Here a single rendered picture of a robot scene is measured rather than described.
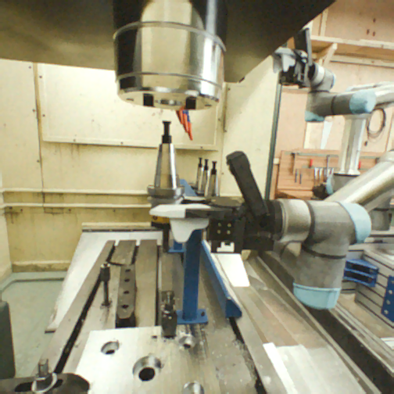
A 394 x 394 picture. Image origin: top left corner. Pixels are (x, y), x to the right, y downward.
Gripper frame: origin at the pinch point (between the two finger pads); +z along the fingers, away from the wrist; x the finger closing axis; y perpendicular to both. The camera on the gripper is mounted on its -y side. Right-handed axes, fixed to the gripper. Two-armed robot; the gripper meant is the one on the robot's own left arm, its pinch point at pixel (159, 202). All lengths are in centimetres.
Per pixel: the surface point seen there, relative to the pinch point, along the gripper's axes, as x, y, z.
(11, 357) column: 28, 58, 46
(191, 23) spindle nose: -7.5, -23.6, -3.7
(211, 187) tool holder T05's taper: 22.8, 0.5, -11.7
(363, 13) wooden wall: 276, -178, -213
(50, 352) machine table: 8.1, 36.8, 23.4
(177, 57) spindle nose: -7.9, -19.7, -2.2
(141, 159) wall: 99, -1, 18
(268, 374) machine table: 1.8, 36.3, -23.7
